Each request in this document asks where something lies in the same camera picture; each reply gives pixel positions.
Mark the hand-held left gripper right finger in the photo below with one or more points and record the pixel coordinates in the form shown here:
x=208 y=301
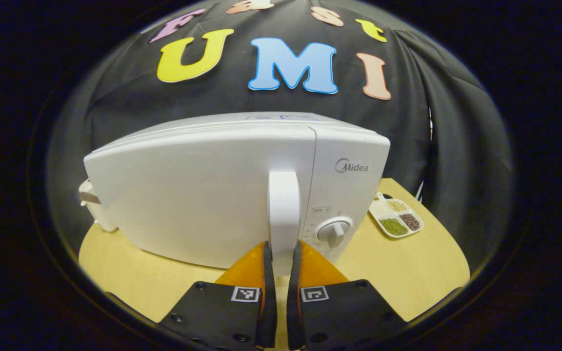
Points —
x=293 y=302

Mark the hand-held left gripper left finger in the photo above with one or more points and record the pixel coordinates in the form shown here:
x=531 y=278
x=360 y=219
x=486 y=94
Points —
x=270 y=302

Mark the white microwave oven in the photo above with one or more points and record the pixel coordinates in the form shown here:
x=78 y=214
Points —
x=203 y=195

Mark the white divided dish of beans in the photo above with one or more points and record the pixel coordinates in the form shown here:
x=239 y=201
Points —
x=398 y=217

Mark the white toaster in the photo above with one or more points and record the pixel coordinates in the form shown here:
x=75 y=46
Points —
x=98 y=214

